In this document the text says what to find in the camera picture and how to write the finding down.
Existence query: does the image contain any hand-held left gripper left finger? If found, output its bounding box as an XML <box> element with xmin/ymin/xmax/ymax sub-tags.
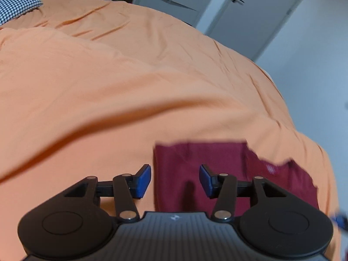
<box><xmin>63</xmin><ymin>164</ymin><xmax>152</xmax><ymax>221</ymax></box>

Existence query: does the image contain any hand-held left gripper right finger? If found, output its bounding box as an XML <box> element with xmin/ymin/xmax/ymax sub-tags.
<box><xmin>199</xmin><ymin>164</ymin><xmax>289</xmax><ymax>221</ymax></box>

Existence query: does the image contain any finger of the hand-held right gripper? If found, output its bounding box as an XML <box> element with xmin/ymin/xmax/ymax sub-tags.
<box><xmin>330</xmin><ymin>208</ymin><xmax>348</xmax><ymax>232</ymax></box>

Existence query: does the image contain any maroon garment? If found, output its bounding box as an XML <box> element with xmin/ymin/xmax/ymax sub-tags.
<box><xmin>154</xmin><ymin>141</ymin><xmax>320</xmax><ymax>213</ymax></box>

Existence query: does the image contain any orange bedsheet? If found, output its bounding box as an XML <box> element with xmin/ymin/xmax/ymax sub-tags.
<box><xmin>0</xmin><ymin>0</ymin><xmax>343</xmax><ymax>261</ymax></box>

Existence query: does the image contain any grey door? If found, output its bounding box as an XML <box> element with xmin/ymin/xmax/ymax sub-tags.
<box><xmin>205</xmin><ymin>0</ymin><xmax>312</xmax><ymax>62</ymax></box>

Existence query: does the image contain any checked pillow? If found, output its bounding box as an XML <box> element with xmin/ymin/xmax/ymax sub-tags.
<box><xmin>0</xmin><ymin>0</ymin><xmax>44</xmax><ymax>27</ymax></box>

